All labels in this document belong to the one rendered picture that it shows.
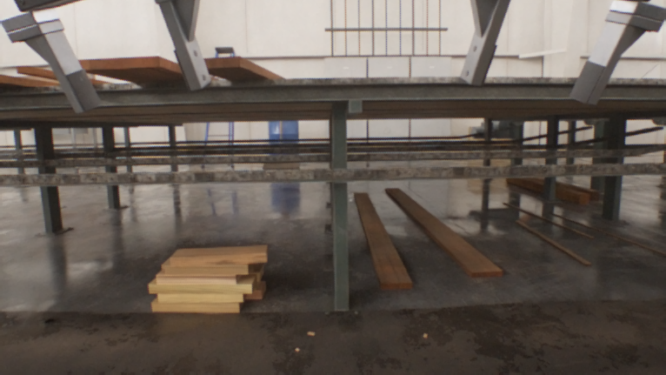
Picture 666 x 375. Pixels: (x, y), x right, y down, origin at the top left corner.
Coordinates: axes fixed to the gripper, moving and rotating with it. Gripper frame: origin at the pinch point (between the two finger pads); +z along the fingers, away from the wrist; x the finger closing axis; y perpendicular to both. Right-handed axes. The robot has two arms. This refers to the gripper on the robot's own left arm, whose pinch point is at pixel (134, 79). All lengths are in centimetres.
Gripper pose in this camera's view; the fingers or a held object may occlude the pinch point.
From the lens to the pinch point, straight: 40.0
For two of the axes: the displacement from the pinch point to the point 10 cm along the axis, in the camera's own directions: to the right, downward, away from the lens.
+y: 0.6, -5.0, 8.6
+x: -9.8, 1.3, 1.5
